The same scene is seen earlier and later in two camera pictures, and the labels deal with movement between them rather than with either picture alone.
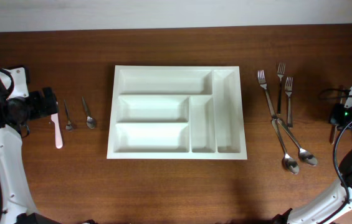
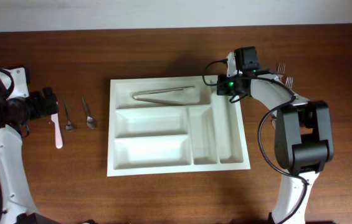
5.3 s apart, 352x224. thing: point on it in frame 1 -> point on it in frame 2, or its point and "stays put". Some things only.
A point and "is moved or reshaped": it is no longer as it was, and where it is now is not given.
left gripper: (43, 108) stays put
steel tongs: (332, 134) is moved or reshaped
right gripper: (334, 118) -> (222, 88)
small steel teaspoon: (90, 121) stays put
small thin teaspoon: (69, 126) stays put
